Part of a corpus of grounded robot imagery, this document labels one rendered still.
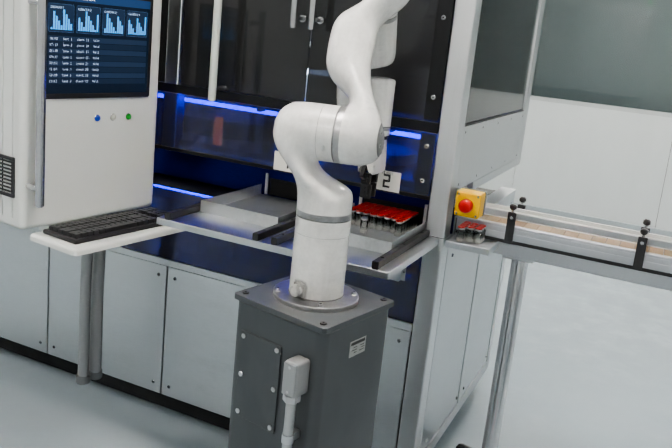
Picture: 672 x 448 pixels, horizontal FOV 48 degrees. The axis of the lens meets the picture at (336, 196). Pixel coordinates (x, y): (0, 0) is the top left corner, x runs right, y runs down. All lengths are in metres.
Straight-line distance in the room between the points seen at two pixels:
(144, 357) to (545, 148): 4.65
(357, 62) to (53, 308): 1.87
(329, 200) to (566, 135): 5.28
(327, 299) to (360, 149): 0.33
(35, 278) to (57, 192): 0.87
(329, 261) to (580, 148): 5.27
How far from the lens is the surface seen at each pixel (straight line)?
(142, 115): 2.47
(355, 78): 1.57
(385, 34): 1.93
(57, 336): 3.13
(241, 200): 2.39
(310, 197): 1.55
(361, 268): 1.85
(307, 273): 1.59
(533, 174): 6.81
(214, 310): 2.61
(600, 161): 6.71
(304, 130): 1.53
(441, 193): 2.16
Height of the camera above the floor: 1.44
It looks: 12 degrees down
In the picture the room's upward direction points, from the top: 6 degrees clockwise
